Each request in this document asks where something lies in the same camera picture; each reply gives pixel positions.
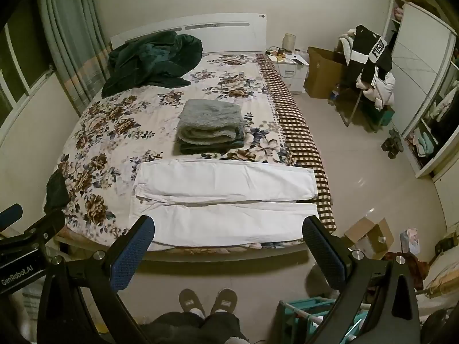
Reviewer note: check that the large cardboard box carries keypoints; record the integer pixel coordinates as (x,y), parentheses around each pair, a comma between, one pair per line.
(321,75)

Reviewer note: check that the dark cloth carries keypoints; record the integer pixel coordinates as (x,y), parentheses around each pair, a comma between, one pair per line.
(57,193)

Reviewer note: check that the white nightstand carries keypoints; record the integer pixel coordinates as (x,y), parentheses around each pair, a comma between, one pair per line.
(296,77)

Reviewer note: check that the dark green blanket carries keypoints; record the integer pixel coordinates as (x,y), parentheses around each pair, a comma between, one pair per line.
(150,64)

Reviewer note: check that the teal rack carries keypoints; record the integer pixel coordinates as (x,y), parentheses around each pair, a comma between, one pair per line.
(304,302)

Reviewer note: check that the small open cardboard box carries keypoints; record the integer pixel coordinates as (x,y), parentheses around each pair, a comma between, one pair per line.
(358,231)

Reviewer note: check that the white wardrobe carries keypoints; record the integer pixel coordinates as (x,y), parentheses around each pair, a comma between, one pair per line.
(419,61)

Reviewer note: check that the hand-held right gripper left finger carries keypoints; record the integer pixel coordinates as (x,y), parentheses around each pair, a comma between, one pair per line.
(131,258)

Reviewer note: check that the black and white jacket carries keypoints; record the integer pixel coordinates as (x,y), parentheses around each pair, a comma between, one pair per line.
(365,50)

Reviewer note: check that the person's slipper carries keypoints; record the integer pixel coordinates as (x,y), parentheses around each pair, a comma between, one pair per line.
(190,301)
(224,299)

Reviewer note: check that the white pants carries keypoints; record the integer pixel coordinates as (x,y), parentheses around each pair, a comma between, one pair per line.
(222,181)

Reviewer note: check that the grey fuzzy slipper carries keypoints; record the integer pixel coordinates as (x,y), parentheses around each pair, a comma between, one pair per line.
(389,148)
(396,138)

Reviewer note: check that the brown red cloth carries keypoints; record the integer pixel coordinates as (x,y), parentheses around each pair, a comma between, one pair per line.
(412,268)

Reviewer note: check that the window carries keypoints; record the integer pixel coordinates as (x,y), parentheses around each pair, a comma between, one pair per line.
(21,64)

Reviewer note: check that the small table lamp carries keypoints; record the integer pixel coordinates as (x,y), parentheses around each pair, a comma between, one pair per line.
(289,41)

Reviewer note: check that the floral bed sheet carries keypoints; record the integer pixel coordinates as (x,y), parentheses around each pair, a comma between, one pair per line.
(118,125)

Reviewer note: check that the person's right slipper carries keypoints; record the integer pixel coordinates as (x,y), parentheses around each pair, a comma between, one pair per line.
(224,299)

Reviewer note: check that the pastel tissue pack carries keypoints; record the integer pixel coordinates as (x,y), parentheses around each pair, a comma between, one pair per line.
(408,242)

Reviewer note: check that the white clothes pile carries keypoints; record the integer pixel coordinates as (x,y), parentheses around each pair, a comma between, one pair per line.
(383,93)

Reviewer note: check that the teal folded clothes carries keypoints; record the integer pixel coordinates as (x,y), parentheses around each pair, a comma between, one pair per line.
(425,143)

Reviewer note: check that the dark green folded clothes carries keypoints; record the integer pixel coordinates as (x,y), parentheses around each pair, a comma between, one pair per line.
(209,118)

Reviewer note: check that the plastic water bottle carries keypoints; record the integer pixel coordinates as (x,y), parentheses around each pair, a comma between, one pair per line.
(334,96)

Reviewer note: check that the white bed headboard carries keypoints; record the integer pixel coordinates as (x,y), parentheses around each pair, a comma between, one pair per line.
(222,36)

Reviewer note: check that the person's legs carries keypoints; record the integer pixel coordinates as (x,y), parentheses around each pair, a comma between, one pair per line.
(193,329)

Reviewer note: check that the green storage box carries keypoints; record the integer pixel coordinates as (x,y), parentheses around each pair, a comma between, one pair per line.
(385,116)

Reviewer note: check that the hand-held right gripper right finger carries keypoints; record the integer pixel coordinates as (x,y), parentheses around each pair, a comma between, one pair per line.
(322,254)

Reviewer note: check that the green curtain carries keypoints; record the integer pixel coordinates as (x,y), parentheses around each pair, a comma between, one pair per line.
(68,43)

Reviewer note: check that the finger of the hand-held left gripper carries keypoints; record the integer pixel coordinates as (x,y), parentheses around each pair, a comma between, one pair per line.
(45,226)
(10,213)

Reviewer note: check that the brown checkered blanket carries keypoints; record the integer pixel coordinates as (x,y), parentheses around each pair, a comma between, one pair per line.
(297,129)

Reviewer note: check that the person's left slipper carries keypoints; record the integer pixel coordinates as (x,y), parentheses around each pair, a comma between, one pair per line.
(190,301)

